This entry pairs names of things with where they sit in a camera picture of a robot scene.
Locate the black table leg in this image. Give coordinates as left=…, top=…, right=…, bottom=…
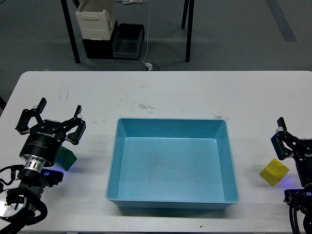
left=181, top=0, right=195, bottom=62
left=60, top=0, right=80, bottom=63

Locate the dark grey open bin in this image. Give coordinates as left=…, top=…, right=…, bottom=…
left=113, top=23, right=145, bottom=60

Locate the cream plastic crate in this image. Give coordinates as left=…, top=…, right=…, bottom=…
left=76, top=0, right=117, bottom=40

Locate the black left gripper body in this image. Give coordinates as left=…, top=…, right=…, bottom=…
left=19, top=120, right=66, bottom=167

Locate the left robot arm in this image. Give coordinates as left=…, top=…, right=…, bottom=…
left=0, top=98, right=86, bottom=234

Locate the white power adapter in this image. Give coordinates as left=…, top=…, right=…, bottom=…
left=145, top=62, right=153, bottom=71

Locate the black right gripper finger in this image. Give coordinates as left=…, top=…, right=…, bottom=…
left=271, top=117, right=302, bottom=160

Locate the black table leg right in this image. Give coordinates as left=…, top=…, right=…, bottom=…
left=181, top=0, right=195, bottom=62

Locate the light blue plastic box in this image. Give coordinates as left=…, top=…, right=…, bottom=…
left=106, top=118, right=239, bottom=210

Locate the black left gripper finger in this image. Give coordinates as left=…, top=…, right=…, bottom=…
left=15, top=97, right=47, bottom=135
left=61, top=105, right=86, bottom=145

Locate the green block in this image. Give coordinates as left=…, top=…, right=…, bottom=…
left=55, top=146, right=77, bottom=171

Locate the black table leg left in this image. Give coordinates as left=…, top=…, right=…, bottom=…
left=60, top=0, right=80, bottom=63

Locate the yellow block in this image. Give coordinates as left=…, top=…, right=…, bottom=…
left=259, top=158, right=290, bottom=186

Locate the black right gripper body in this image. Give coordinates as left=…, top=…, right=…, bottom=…
left=293, top=139, right=312, bottom=187

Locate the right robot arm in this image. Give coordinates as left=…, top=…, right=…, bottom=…
left=271, top=117, right=312, bottom=234

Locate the white cable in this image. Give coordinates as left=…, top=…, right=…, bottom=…
left=114, top=0, right=151, bottom=64

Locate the black storage bin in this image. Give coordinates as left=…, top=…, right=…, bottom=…
left=82, top=21, right=118, bottom=59

